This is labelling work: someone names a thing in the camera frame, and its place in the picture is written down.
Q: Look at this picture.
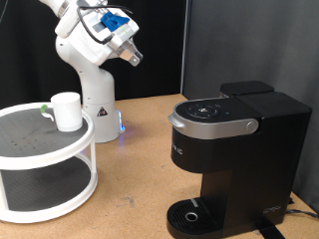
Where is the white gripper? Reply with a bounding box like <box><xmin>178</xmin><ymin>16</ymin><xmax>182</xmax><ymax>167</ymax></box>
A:
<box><xmin>68</xmin><ymin>9</ymin><xmax>145</xmax><ymax>68</ymax></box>

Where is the white mug green-taped handle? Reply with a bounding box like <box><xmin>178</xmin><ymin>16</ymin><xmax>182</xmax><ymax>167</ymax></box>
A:
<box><xmin>40</xmin><ymin>92</ymin><xmax>84</xmax><ymax>132</ymax></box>

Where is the black Keurig coffee machine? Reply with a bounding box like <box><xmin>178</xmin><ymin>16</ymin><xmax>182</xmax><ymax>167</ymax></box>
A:
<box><xmin>166</xmin><ymin>80</ymin><xmax>313</xmax><ymax>239</ymax></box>

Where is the black backdrop curtain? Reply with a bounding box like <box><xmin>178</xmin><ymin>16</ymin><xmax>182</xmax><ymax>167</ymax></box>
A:
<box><xmin>0</xmin><ymin>0</ymin><xmax>190</xmax><ymax>111</ymax></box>

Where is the white two-tier turntable shelf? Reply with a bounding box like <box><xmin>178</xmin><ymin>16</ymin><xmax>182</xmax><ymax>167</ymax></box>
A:
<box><xmin>0</xmin><ymin>102</ymin><xmax>99</xmax><ymax>224</ymax></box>

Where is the gray backdrop curtain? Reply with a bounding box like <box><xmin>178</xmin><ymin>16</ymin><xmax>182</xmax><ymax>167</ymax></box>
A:
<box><xmin>181</xmin><ymin>0</ymin><xmax>319</xmax><ymax>213</ymax></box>

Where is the black tape strip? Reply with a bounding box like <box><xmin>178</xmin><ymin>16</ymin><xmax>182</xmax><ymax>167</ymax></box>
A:
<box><xmin>254</xmin><ymin>217</ymin><xmax>284</xmax><ymax>239</ymax></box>

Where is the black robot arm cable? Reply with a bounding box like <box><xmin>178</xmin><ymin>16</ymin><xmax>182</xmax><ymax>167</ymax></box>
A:
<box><xmin>75</xmin><ymin>3</ymin><xmax>134</xmax><ymax>46</ymax></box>

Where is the black machine power cable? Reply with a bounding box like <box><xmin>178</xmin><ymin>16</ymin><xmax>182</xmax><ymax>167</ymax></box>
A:
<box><xmin>286</xmin><ymin>208</ymin><xmax>319</xmax><ymax>220</ymax></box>

